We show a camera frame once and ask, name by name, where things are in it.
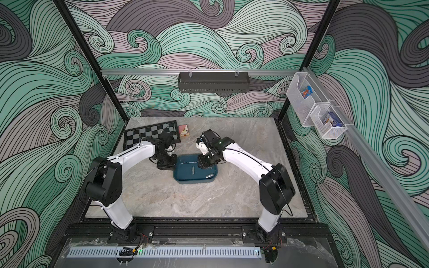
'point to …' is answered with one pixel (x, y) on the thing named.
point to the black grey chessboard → (131, 136)
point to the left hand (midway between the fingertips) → (176, 166)
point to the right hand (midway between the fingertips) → (204, 163)
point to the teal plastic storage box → (187, 171)
